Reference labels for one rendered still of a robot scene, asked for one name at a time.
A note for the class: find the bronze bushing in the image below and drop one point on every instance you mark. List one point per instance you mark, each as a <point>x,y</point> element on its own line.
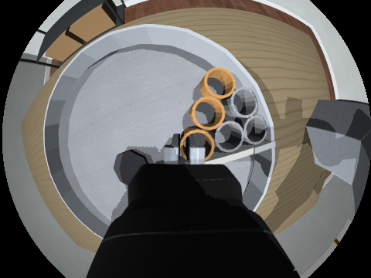
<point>209,144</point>
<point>219,113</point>
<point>224,76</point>

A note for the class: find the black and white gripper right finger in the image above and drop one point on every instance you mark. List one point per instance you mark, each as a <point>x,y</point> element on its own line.
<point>195,153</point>

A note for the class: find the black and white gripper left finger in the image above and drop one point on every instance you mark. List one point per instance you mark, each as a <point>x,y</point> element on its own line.
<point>172,151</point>

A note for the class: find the grey metal ring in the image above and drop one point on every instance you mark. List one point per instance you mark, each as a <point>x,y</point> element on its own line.
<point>235,140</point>
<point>249,103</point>
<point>259,128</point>

